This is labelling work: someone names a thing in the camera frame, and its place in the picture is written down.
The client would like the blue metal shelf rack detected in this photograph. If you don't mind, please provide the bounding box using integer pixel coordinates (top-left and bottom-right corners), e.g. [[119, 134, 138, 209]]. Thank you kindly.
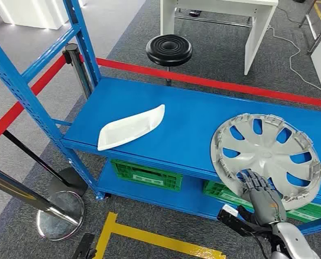
[[0, 0, 321, 237]]

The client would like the silver metal frame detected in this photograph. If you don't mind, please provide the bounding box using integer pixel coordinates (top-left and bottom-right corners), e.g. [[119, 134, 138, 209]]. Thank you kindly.
[[298, 0, 321, 54]]

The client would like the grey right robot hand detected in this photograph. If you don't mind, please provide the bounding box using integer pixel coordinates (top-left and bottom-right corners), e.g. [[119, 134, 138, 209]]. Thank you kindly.
[[240, 169, 287, 227]]

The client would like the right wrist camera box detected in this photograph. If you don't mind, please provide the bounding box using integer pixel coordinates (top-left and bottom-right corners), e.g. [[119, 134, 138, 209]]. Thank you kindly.
[[217, 204, 273, 238]]

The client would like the black stanchion with round base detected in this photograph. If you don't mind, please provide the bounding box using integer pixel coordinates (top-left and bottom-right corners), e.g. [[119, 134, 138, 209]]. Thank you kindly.
[[0, 113, 88, 198]]

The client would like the steel barrier post black cap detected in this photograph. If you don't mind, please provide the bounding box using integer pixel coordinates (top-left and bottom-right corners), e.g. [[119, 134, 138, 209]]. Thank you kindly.
[[62, 43, 94, 99]]

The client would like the red barrier belt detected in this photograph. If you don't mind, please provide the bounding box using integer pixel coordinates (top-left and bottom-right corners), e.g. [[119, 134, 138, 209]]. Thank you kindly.
[[80, 53, 321, 110], [0, 54, 67, 149]]

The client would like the green plastic crate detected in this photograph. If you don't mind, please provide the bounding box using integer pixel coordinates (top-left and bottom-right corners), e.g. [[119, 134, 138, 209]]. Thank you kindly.
[[110, 159, 183, 192], [203, 180, 254, 211]]

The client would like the chrome stanchion with round base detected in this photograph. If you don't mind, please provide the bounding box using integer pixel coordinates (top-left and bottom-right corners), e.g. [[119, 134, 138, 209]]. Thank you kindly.
[[0, 162, 86, 241]]

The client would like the white desk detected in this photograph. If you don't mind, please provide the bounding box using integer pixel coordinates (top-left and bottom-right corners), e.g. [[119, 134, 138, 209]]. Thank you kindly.
[[160, 0, 278, 76]]

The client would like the white curved plastic part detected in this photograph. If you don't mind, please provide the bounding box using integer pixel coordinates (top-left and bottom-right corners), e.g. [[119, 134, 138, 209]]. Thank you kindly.
[[97, 104, 166, 152]]

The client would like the white floor cable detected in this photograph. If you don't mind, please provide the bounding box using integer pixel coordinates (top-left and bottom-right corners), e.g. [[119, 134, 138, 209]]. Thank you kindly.
[[267, 5, 321, 92]]

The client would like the grey plastic wheel hubcap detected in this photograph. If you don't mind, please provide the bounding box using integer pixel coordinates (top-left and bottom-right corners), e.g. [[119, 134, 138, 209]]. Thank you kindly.
[[210, 113, 321, 212]]

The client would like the black round stool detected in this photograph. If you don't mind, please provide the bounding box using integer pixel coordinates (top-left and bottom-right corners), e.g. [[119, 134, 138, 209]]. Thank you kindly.
[[145, 33, 194, 87]]

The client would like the white lit platform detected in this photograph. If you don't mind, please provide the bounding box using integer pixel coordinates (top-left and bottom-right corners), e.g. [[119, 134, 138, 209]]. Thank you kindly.
[[0, 0, 88, 30]]

